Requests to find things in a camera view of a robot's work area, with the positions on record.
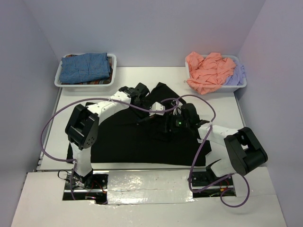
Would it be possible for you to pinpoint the left white plastic basket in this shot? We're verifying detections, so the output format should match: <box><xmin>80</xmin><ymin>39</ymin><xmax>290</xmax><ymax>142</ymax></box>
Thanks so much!
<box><xmin>54</xmin><ymin>53</ymin><xmax>117</xmax><ymax>92</ymax></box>

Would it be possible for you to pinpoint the white plastic basket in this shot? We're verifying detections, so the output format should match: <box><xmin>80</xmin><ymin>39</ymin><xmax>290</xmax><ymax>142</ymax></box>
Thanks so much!
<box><xmin>185</xmin><ymin>55</ymin><xmax>247</xmax><ymax>93</ymax></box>
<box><xmin>54</xmin><ymin>53</ymin><xmax>117</xmax><ymax>92</ymax></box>

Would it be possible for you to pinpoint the orange pink shirt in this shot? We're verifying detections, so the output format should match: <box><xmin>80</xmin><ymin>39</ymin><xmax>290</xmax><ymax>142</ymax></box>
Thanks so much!
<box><xmin>186</xmin><ymin>52</ymin><xmax>236</xmax><ymax>95</ymax></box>

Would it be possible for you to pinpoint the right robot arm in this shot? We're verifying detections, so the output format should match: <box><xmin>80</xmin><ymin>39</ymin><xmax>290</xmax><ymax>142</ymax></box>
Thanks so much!
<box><xmin>172</xmin><ymin>103</ymin><xmax>268</xmax><ymax>185</ymax></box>

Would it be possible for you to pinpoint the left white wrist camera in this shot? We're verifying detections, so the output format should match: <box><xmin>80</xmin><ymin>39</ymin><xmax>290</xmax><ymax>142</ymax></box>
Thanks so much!
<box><xmin>149</xmin><ymin>102</ymin><xmax>165</xmax><ymax>116</ymax></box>

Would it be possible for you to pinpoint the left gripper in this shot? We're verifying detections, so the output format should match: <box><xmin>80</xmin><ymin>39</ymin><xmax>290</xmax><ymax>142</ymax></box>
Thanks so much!
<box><xmin>129</xmin><ymin>102</ymin><xmax>155</xmax><ymax>129</ymax></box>

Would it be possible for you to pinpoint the blue checkered folded shirt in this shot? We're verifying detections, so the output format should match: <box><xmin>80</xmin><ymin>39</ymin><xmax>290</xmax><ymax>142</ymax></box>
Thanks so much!
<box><xmin>58</xmin><ymin>52</ymin><xmax>111</xmax><ymax>84</ymax></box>

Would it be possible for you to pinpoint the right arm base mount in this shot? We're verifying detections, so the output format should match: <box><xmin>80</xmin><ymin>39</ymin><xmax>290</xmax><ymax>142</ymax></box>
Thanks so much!
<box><xmin>191</xmin><ymin>167</ymin><xmax>236</xmax><ymax>198</ymax></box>

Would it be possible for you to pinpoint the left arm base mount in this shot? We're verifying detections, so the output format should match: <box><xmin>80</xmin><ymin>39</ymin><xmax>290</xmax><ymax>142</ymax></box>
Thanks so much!
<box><xmin>57</xmin><ymin>170</ymin><xmax>108</xmax><ymax>204</ymax></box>

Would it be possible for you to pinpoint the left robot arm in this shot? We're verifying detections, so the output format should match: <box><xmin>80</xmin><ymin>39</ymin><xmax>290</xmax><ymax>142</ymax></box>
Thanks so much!
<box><xmin>65</xmin><ymin>83</ymin><xmax>149</xmax><ymax>188</ymax></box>

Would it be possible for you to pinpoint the black long sleeve shirt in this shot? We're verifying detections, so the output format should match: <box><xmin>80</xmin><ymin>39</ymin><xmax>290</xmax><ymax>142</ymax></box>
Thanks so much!
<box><xmin>65</xmin><ymin>81</ymin><xmax>213</xmax><ymax>167</ymax></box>

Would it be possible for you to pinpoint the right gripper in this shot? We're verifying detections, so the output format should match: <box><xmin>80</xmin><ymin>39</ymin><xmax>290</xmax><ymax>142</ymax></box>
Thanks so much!
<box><xmin>156</xmin><ymin>111</ymin><xmax>190</xmax><ymax>132</ymax></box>

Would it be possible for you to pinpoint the silver foil tape cover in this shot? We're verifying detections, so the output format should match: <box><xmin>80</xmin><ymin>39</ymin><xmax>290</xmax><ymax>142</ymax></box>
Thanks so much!
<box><xmin>107</xmin><ymin>170</ymin><xmax>194</xmax><ymax>205</ymax></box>

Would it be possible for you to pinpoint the right white plastic basket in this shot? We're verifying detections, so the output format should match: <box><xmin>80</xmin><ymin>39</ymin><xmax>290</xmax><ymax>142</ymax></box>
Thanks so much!
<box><xmin>185</xmin><ymin>55</ymin><xmax>247</xmax><ymax>93</ymax></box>

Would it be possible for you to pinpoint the lavender shirt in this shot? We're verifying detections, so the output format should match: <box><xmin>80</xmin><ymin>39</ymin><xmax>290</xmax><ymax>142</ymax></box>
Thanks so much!
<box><xmin>223</xmin><ymin>60</ymin><xmax>246</xmax><ymax>86</ymax></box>

